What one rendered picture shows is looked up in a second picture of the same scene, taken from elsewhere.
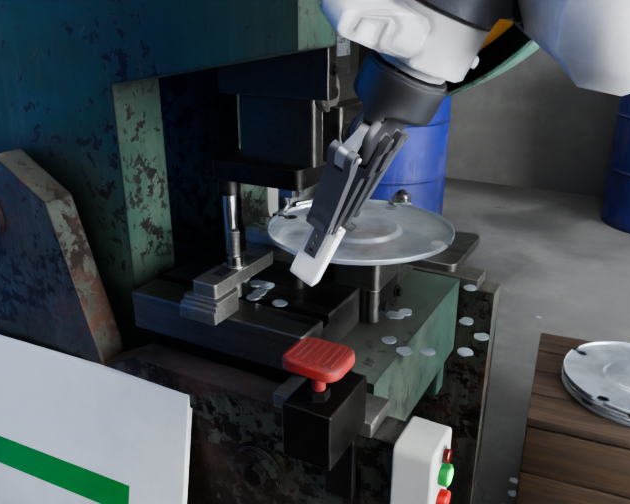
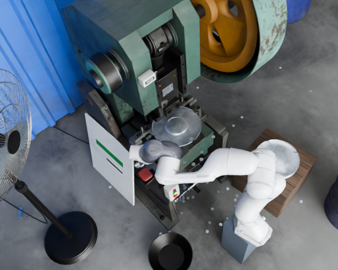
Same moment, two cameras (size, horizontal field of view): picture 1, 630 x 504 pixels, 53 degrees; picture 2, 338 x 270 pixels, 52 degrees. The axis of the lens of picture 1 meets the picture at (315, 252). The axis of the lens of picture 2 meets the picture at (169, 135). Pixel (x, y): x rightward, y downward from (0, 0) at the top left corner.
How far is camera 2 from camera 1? 1.45 m
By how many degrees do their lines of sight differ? 40
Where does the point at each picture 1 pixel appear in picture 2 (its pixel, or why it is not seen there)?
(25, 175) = (95, 99)
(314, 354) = (144, 174)
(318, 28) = (151, 107)
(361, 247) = (171, 136)
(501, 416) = not seen: hidden behind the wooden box
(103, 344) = (116, 134)
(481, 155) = not seen: outside the picture
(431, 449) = (169, 189)
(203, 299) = (132, 142)
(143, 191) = (123, 106)
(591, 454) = not seen: hidden behind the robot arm
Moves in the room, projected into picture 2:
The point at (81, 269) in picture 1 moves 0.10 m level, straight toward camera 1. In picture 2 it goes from (110, 120) to (109, 133)
